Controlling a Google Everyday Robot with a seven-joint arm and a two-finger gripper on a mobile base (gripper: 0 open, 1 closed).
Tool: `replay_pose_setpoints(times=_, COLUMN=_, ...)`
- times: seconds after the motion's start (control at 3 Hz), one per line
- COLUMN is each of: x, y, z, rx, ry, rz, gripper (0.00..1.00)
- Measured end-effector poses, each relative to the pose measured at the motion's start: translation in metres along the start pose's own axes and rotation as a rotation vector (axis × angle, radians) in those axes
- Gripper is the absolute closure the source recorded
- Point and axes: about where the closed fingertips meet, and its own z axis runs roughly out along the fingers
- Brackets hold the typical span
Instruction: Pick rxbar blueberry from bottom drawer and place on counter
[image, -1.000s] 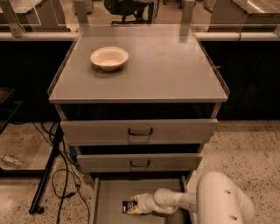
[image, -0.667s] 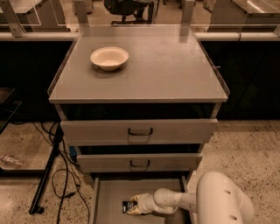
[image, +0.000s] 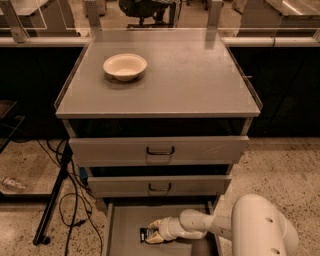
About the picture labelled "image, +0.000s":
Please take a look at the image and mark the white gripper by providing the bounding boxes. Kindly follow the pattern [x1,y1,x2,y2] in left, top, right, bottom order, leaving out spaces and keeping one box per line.
[146,217,183,244]

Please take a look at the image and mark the blue rxbar wrapper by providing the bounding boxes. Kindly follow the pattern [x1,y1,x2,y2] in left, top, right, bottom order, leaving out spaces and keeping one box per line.
[140,228,157,243]

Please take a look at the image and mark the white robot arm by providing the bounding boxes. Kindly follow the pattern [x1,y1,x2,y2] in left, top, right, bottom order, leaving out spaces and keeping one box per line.
[144,194,299,256]

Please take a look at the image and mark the bottom open grey drawer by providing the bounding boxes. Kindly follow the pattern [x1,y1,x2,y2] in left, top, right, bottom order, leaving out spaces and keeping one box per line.
[102,196,222,256]

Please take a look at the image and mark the middle grey drawer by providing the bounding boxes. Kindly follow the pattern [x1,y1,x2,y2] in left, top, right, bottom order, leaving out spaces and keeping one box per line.
[88,175,231,198]

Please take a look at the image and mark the top grey drawer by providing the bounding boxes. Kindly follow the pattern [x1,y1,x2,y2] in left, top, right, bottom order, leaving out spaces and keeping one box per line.
[69,136,249,167]

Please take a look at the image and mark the grey drawer cabinet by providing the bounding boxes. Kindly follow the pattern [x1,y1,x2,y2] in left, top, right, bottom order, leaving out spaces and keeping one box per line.
[54,28,264,256]

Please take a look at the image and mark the clear plastic bottle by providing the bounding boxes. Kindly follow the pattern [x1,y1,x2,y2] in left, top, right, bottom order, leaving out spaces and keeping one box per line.
[0,177,26,192]

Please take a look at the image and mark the white bowl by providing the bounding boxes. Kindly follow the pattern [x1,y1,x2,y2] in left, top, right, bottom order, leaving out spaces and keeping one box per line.
[103,54,147,82]

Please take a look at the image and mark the black office chair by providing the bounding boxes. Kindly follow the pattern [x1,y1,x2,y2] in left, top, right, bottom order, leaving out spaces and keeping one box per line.
[118,0,179,28]

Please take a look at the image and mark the black floor cable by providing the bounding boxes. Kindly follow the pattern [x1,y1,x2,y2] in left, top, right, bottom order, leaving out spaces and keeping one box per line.
[36,138,104,256]

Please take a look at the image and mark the white horizontal rail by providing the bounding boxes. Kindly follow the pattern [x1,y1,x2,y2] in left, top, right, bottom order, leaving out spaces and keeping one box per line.
[0,37,320,47]

